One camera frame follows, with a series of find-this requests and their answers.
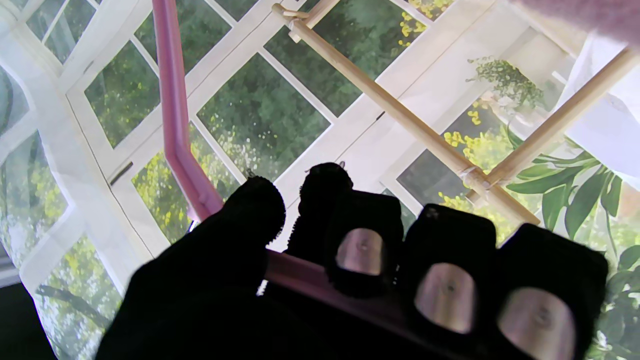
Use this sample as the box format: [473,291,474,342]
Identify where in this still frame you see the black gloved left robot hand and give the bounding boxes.
[95,162,609,360]

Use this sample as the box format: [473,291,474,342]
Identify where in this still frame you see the wooden hanging rack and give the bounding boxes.
[271,0,640,226]

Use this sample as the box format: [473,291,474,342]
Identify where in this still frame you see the pink square towel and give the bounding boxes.
[510,0,640,43]

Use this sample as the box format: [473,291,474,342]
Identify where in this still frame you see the printed garden backdrop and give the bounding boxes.
[0,0,640,360]

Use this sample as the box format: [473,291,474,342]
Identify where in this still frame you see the pink plastic clothes hanger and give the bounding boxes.
[151,0,416,326]

